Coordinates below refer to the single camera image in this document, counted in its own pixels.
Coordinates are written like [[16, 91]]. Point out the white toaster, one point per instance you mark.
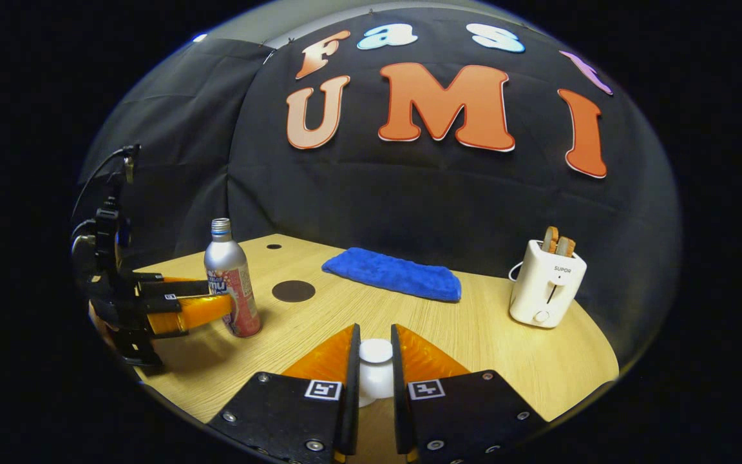
[[545, 290]]

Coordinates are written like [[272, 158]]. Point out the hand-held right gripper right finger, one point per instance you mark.
[[400, 399]]

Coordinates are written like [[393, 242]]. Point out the silver water bottle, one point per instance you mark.
[[226, 258]]

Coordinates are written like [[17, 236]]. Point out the brown toast slice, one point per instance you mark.
[[550, 238], [566, 247]]

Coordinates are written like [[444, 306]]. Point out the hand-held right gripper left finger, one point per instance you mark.
[[350, 399]]

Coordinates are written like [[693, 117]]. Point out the blue towel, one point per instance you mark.
[[397, 274]]

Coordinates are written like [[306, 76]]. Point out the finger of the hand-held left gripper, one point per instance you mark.
[[171, 287], [197, 312]]

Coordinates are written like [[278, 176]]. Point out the dark round coaster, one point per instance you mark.
[[294, 291]]

